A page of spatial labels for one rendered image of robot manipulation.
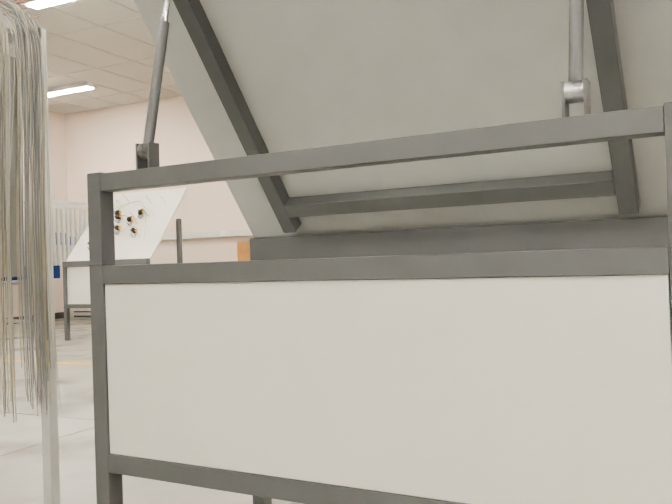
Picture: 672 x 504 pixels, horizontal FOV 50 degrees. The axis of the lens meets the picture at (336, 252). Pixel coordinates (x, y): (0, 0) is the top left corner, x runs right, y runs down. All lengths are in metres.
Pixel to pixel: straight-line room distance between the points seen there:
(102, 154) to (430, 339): 11.11
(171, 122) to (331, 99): 9.65
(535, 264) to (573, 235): 0.59
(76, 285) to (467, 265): 7.44
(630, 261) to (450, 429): 0.38
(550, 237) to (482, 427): 0.66
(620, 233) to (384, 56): 0.64
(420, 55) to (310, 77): 0.27
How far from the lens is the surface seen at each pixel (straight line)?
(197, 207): 10.90
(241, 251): 8.67
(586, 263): 1.12
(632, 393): 1.14
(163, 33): 1.66
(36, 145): 2.02
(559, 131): 1.14
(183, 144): 11.14
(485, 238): 1.77
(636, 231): 1.70
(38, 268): 2.03
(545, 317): 1.14
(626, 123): 1.13
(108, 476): 1.69
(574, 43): 1.19
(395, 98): 1.66
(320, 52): 1.67
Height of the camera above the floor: 0.80
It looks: 1 degrees up
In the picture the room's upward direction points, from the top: 2 degrees counter-clockwise
